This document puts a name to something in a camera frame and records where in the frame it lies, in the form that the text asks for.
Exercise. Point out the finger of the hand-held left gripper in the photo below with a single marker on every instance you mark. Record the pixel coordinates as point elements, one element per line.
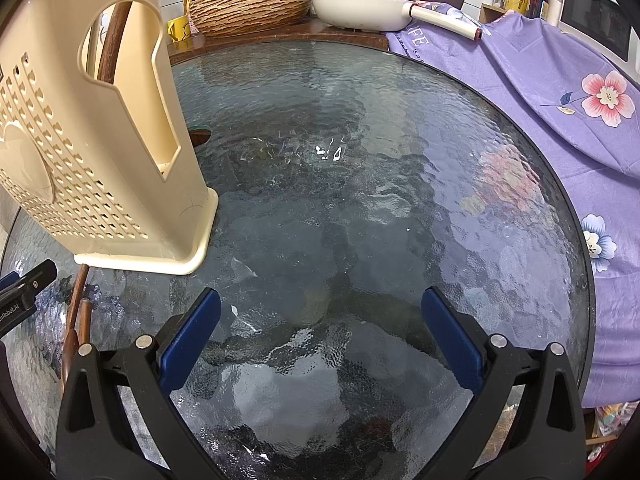
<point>35,280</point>

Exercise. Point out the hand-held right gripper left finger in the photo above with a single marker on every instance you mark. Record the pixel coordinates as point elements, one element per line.
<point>192,340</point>

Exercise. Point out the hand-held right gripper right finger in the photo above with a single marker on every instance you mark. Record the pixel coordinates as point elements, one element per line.
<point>450,340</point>

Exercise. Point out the brown wooden chopstick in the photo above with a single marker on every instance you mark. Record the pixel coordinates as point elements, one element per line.
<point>75,310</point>
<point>86,320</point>
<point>112,50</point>

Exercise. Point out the cream plastic utensil holder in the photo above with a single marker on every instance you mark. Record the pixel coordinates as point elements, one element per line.
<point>125,200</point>

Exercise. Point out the purple floral cloth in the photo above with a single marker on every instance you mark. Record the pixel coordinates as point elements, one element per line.
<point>550,85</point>

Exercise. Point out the yellow cup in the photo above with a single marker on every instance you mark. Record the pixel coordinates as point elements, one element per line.
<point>177,30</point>

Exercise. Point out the wooden counter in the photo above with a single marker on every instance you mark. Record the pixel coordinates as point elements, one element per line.
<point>280,36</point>

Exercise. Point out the wooden box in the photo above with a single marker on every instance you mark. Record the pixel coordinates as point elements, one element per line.
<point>492,14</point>

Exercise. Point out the woven pattern sink basin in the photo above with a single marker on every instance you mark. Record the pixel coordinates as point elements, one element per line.
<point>250,7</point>

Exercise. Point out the white pan with lid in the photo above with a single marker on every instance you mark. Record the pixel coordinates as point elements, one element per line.
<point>360,10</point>

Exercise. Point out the white microwave oven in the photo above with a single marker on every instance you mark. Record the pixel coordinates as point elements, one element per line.
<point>595,15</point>

